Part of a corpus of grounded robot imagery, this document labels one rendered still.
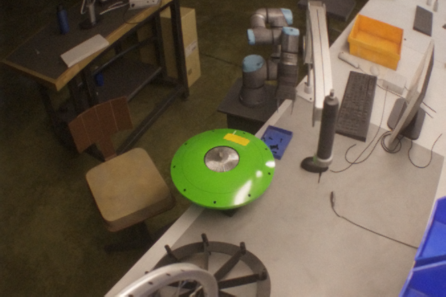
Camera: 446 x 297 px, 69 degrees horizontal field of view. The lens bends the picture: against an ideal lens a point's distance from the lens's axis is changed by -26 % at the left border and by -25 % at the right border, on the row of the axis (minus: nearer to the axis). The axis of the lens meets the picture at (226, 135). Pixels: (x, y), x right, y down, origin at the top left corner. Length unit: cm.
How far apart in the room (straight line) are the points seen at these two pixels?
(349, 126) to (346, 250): 56
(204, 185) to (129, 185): 71
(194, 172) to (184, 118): 182
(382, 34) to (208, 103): 153
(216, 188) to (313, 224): 35
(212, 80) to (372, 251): 239
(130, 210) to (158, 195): 15
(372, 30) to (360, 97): 69
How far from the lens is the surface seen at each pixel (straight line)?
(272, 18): 170
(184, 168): 128
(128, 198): 184
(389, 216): 141
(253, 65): 169
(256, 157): 128
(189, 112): 310
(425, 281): 90
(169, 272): 57
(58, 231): 266
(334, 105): 86
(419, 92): 140
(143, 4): 251
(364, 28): 237
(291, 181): 144
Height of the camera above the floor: 203
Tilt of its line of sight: 45 degrees down
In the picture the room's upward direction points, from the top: 4 degrees counter-clockwise
